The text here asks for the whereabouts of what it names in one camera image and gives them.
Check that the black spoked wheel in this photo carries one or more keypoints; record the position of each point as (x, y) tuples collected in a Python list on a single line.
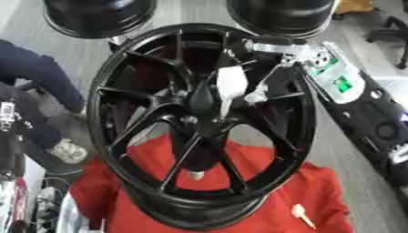
[(143, 194)]

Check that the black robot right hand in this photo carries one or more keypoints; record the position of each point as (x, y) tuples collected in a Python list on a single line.
[(273, 45)]

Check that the black round wheel rim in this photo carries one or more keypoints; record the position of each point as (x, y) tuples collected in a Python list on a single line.
[(98, 15), (284, 15)]

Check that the silver and black right arm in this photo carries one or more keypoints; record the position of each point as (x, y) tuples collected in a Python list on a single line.
[(366, 115)]

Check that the tan cardboard box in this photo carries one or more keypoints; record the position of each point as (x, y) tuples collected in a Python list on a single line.
[(355, 5)]

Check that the person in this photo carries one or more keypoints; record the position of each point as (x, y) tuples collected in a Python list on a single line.
[(37, 72)]

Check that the black office chair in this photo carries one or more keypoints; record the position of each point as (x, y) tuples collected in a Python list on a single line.
[(390, 32)]

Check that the white pin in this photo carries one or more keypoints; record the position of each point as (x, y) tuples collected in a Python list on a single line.
[(196, 175), (300, 212), (231, 82)]

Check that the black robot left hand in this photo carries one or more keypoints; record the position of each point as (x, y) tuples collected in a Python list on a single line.
[(9, 142)]

